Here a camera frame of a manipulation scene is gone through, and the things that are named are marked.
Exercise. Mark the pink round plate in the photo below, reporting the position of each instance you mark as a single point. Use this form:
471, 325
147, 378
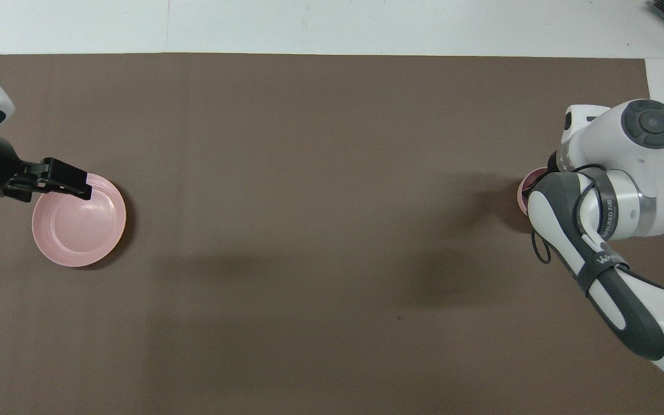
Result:
78, 227

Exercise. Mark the pink bowl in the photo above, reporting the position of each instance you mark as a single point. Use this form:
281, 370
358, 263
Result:
522, 199

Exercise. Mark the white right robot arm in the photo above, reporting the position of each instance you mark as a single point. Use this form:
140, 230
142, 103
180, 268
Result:
649, 150

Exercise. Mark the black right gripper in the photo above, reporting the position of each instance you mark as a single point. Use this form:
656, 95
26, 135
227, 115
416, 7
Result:
553, 161

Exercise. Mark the brown table mat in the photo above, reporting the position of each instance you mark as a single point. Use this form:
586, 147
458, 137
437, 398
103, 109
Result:
332, 173

